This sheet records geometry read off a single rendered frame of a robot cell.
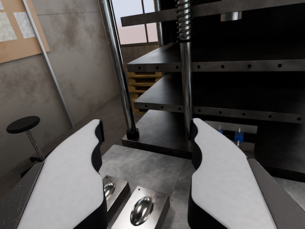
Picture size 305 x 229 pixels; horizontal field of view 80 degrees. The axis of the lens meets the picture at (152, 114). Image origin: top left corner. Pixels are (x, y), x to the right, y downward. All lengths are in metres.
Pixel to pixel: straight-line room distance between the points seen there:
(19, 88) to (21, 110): 0.29
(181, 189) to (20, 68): 2.61
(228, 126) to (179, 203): 0.49
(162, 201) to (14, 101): 2.52
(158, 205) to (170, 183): 0.18
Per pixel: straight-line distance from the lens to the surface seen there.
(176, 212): 0.86
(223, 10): 0.97
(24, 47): 3.07
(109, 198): 0.89
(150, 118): 1.51
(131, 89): 3.23
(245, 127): 1.09
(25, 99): 3.05
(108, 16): 1.09
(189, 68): 0.96
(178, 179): 0.97
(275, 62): 0.97
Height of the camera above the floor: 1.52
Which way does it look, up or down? 28 degrees down
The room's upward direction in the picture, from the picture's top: 8 degrees counter-clockwise
